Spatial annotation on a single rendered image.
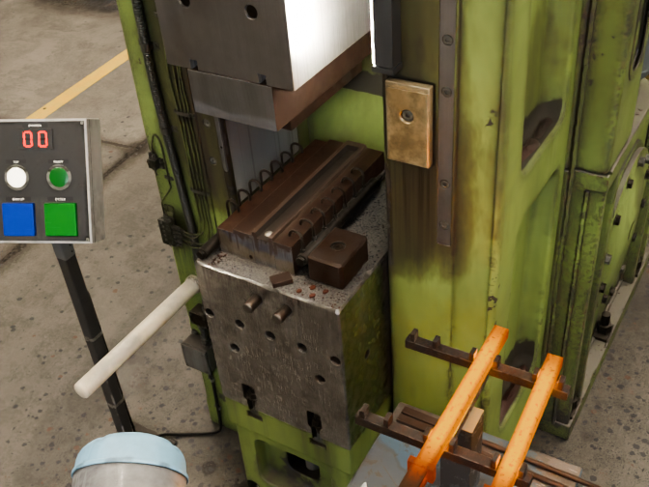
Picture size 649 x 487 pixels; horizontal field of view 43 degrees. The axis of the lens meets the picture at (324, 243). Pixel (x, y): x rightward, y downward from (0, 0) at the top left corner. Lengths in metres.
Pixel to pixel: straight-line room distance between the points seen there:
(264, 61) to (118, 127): 2.97
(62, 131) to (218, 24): 0.54
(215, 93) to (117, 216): 2.16
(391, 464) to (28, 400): 1.61
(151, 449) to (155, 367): 2.11
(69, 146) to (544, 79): 1.05
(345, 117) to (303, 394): 0.70
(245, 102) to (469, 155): 0.44
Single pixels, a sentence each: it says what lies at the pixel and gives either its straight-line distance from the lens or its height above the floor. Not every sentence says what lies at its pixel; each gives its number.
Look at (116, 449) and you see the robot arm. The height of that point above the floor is 1.41.
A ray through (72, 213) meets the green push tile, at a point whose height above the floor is 1.02.
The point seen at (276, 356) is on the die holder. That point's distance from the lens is 1.92.
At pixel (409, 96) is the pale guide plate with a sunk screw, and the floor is 1.33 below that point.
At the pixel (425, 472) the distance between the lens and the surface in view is 1.38.
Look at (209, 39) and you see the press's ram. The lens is 1.59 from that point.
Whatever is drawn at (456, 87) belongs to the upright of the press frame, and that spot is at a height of 1.36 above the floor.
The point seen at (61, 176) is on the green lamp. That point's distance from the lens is 1.94.
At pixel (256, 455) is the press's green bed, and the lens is 2.31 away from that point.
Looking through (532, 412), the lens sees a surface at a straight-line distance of 1.48.
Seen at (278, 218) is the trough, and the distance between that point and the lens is 1.84.
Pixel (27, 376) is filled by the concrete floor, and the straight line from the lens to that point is 3.11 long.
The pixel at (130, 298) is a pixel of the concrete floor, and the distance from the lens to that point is 3.28.
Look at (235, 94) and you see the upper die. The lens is 1.61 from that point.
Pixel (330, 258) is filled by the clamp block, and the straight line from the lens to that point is 1.72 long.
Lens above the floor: 2.05
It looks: 38 degrees down
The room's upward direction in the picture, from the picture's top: 5 degrees counter-clockwise
